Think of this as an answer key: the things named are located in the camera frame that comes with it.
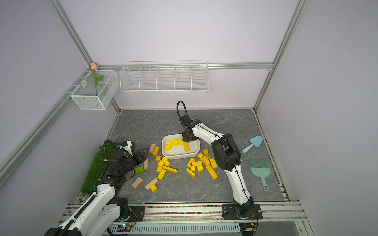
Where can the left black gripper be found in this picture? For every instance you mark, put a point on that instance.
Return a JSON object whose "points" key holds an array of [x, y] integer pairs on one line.
{"points": [[140, 153]]}

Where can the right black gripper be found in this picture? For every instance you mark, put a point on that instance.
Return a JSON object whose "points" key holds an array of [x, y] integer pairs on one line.
{"points": [[184, 137]]}

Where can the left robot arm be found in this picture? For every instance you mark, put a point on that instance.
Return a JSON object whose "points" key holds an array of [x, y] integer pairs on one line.
{"points": [[103, 207]]}

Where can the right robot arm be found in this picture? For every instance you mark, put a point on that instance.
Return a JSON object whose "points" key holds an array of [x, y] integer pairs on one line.
{"points": [[227, 156]]}

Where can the natural wood plank block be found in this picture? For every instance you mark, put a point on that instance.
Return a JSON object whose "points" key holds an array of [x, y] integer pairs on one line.
{"points": [[146, 164]]}

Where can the natural wood block upper left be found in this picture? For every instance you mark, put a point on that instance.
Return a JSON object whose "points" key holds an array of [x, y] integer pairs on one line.
{"points": [[152, 147]]}

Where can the green wedge block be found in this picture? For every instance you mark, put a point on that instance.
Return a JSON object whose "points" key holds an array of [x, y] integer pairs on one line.
{"points": [[139, 170]]}

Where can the white plastic bin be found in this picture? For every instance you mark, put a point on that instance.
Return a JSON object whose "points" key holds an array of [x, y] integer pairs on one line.
{"points": [[178, 152]]}

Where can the yellow rectangular block left pile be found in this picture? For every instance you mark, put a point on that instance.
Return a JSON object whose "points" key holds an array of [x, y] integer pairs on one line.
{"points": [[161, 175]]}

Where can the natural wood block lower left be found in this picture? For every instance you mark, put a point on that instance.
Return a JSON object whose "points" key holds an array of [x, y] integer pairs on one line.
{"points": [[137, 182]]}

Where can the natural wood long block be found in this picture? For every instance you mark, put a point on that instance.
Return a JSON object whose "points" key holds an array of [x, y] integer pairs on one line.
{"points": [[154, 181]]}

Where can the yellow block right pile left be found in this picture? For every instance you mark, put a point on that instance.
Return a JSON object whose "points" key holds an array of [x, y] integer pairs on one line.
{"points": [[191, 173]]}

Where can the long yellow block right diagonal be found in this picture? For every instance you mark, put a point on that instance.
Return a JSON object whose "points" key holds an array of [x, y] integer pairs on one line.
{"points": [[211, 172]]}

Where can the teal toy shovel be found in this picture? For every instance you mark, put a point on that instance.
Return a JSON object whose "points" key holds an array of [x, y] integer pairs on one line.
{"points": [[254, 142]]}

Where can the teal toy rake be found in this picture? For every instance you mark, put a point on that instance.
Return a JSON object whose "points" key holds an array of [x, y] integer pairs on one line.
{"points": [[260, 168]]}

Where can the artificial pink tulip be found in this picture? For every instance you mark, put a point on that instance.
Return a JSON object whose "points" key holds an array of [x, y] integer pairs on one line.
{"points": [[97, 79]]}

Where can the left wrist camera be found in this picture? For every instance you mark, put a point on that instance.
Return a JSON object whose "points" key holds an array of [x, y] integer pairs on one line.
{"points": [[125, 145]]}

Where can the white wire wall rack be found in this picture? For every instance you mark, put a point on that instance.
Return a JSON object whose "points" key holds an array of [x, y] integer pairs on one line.
{"points": [[164, 76]]}

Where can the white mesh wall basket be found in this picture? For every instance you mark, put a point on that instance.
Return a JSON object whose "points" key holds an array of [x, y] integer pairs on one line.
{"points": [[84, 95]]}

